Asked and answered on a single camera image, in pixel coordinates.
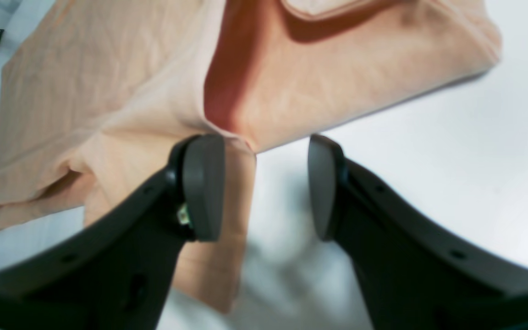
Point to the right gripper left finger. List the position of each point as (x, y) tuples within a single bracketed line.
[(117, 273)]

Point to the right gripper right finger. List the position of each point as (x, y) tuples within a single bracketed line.
[(413, 274)]

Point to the peach pink T-shirt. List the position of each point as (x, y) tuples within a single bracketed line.
[(94, 99)]

